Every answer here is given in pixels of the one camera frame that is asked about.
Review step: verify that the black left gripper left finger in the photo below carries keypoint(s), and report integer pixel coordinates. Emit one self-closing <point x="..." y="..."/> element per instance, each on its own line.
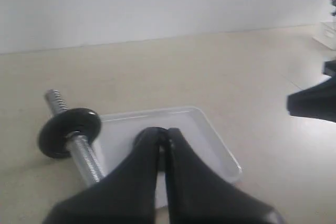
<point x="126" y="195"/>

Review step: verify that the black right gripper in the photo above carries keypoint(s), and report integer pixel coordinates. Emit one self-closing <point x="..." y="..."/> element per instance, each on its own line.
<point x="317" y="102"/>

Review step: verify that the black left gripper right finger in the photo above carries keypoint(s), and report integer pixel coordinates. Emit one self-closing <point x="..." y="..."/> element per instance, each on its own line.
<point x="196" y="194"/>

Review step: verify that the chrome threaded dumbbell bar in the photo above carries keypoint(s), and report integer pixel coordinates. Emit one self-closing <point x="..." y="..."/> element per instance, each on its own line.
<point x="80" y="150"/>

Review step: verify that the black weight plate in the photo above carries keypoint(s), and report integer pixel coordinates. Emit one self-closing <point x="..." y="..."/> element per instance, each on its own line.
<point x="57" y="131"/>
<point x="161" y="159"/>

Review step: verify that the white rectangular plastic tray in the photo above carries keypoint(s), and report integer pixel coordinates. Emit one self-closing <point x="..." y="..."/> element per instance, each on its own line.
<point x="118" y="131"/>

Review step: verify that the white box in background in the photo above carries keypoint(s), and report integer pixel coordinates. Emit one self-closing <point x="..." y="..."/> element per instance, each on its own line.
<point x="325" y="34"/>

